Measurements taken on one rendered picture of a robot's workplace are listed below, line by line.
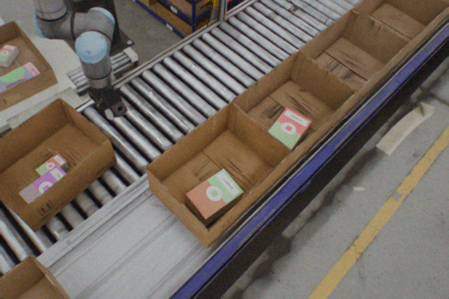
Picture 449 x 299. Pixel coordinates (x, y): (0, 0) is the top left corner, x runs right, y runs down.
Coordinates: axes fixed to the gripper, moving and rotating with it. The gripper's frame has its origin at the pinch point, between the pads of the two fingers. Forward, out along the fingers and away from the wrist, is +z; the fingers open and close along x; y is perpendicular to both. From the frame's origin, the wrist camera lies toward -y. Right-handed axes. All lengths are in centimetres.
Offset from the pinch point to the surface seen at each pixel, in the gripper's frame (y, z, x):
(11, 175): 17.8, 18.4, 38.8
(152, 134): -4.6, 19.5, -12.6
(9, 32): 84, 15, -1
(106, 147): -5.0, 5.7, 8.6
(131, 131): 2.6, 19.3, -7.4
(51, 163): 9.2, 14.2, 25.6
